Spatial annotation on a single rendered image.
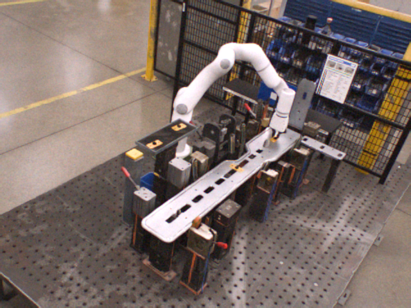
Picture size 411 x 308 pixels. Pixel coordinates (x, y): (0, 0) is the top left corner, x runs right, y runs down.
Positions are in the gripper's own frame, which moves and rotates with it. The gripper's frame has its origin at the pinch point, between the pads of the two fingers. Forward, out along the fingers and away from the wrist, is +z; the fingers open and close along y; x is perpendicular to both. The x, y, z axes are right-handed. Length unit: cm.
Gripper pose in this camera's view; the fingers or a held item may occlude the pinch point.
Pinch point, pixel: (275, 135)
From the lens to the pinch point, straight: 282.1
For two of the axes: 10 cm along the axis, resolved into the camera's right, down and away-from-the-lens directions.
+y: 8.0, 4.3, -4.1
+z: -1.5, 8.1, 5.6
